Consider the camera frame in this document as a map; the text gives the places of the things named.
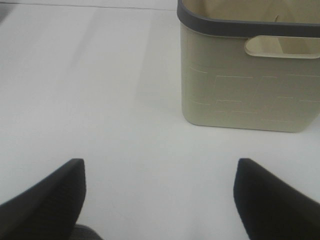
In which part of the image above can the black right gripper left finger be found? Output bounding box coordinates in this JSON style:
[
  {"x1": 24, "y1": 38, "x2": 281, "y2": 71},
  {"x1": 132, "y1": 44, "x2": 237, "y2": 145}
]
[{"x1": 0, "y1": 158, "x2": 86, "y2": 240}]

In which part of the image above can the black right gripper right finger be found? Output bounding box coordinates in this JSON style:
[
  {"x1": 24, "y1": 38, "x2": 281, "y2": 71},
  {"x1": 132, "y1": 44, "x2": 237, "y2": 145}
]
[{"x1": 233, "y1": 158, "x2": 320, "y2": 240}]

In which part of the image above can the beige basket with grey rim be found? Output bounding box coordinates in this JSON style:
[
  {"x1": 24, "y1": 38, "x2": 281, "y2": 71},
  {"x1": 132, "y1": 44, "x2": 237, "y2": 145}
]
[{"x1": 177, "y1": 0, "x2": 320, "y2": 132}]

